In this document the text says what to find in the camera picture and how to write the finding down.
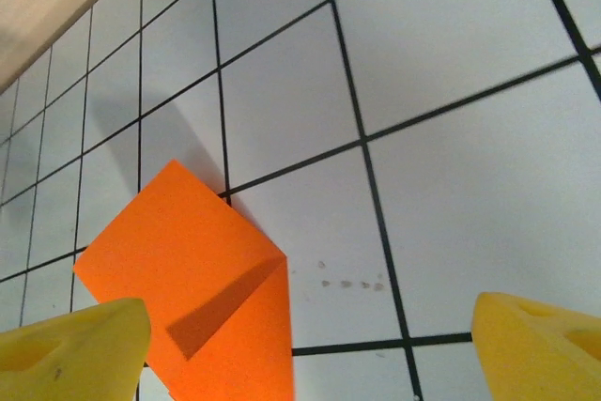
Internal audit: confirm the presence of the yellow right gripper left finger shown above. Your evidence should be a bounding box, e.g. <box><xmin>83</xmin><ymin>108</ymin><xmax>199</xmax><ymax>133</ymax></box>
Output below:
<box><xmin>0</xmin><ymin>297</ymin><xmax>152</xmax><ymax>401</ymax></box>

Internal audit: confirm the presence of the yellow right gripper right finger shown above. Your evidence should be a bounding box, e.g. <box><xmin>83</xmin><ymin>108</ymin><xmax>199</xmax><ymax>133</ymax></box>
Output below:
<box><xmin>470</xmin><ymin>291</ymin><xmax>601</xmax><ymax>401</ymax></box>

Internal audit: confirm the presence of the orange square paper sheet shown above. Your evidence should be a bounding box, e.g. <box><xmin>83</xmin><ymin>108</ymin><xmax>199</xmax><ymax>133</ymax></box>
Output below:
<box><xmin>72</xmin><ymin>159</ymin><xmax>296</xmax><ymax>401</ymax></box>

